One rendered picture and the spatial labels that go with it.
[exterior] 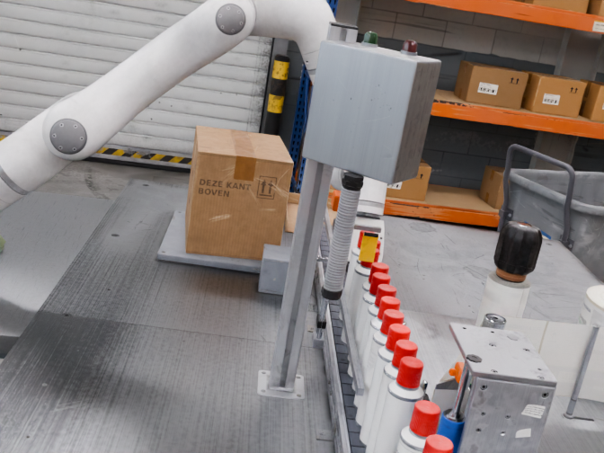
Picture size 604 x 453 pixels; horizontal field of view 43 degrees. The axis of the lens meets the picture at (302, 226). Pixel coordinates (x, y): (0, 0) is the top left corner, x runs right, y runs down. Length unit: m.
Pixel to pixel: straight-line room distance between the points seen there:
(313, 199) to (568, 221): 2.45
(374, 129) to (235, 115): 4.62
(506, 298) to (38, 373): 0.88
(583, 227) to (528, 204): 0.33
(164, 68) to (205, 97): 4.17
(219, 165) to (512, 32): 4.61
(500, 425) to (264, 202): 1.07
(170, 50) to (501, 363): 0.91
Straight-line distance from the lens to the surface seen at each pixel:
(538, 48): 6.39
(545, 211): 3.81
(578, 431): 1.49
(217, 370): 1.49
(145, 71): 1.58
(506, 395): 1.00
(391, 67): 1.16
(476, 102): 5.47
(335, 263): 1.23
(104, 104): 1.57
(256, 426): 1.35
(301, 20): 1.56
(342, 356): 1.51
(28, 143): 1.68
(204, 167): 1.89
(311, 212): 1.32
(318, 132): 1.22
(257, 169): 1.90
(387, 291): 1.31
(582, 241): 3.72
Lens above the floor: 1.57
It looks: 18 degrees down
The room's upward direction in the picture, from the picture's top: 10 degrees clockwise
